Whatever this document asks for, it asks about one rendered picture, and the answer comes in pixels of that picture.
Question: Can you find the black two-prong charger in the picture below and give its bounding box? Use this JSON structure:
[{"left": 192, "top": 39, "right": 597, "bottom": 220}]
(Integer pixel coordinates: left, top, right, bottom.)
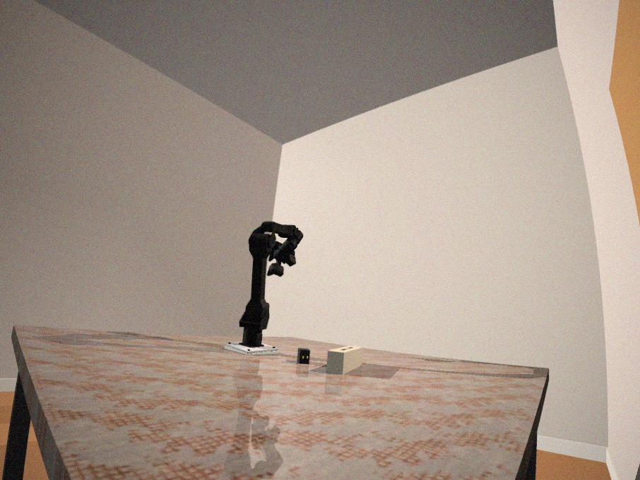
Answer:
[{"left": 297, "top": 348, "right": 310, "bottom": 364}]

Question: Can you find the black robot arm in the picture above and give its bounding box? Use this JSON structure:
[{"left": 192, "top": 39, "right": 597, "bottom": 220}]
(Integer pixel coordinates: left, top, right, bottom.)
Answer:
[{"left": 239, "top": 221, "right": 303, "bottom": 348}]

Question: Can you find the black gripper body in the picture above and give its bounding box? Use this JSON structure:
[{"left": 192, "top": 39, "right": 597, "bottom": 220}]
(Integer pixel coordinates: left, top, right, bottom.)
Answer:
[{"left": 269, "top": 241, "right": 290, "bottom": 277}]

